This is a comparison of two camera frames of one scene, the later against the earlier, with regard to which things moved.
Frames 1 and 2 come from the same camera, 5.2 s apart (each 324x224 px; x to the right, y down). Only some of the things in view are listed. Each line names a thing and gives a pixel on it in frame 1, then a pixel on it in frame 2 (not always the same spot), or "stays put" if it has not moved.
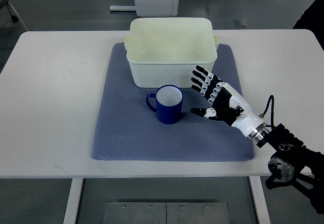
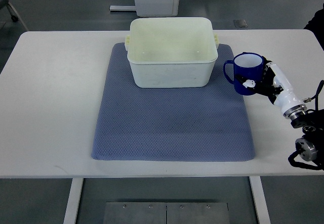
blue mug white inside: (169, 99) -> (249, 65)
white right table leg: (259, 199) stays put
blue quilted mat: (125, 129) stays put
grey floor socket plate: (240, 23) stays put
